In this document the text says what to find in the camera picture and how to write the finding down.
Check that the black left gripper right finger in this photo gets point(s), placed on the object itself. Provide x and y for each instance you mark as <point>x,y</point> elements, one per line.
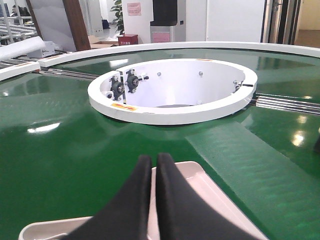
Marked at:
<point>182,214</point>

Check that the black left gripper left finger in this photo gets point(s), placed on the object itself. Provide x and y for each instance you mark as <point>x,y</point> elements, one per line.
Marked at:
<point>125,216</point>

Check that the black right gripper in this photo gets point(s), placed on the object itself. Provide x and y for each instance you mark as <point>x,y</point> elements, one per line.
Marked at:
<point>316,147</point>

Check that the chrome conveyor rollers right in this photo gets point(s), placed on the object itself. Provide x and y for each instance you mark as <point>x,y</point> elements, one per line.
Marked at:
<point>286,104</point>

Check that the chrome conveyor rollers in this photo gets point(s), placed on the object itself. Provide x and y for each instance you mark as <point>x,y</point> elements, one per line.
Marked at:
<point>286,104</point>
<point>67,74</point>

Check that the chrome conveyor rollers rear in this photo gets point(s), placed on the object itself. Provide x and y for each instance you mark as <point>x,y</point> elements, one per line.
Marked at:
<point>67,74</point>

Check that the white outer conveyor rim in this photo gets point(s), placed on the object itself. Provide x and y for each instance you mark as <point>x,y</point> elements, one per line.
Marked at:
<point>235,45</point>

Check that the orange warning label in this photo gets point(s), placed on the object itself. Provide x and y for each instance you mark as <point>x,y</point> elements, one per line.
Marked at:
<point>124,106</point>

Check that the left black bearing block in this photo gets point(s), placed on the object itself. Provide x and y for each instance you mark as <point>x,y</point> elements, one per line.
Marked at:
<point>117,88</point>

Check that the black bearing block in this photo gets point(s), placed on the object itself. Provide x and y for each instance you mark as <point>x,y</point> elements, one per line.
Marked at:
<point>133,80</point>
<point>117,88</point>

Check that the right black bearing block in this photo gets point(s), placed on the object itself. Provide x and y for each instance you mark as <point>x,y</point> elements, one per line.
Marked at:
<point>133,80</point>

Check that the cardboard box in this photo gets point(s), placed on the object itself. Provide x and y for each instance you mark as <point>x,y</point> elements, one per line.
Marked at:
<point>96,43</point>

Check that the red box on floor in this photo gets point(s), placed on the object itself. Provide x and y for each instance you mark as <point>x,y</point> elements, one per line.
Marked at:
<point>127,39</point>

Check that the white outer rim left segment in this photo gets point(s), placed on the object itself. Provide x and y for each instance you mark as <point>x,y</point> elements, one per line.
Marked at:
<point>15,70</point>

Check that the black and grey kiosk machine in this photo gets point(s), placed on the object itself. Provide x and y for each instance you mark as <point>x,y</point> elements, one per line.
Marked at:
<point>169,21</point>

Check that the green potted plant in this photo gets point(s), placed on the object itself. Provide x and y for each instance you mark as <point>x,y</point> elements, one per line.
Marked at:
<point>117,9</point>

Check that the white foam roll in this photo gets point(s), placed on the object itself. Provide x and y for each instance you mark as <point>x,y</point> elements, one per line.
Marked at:
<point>21,48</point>

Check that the brown wooden pillar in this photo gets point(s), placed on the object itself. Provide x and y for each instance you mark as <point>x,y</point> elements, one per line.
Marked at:
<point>77,25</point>

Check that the metal roller rack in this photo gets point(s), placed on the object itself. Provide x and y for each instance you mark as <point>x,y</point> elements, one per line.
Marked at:
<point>16,28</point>

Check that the seated person in background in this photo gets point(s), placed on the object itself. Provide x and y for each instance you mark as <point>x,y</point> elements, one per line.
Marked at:
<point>23,11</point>

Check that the pink wall notice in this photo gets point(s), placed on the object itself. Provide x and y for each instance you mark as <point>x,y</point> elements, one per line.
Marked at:
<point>134,9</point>

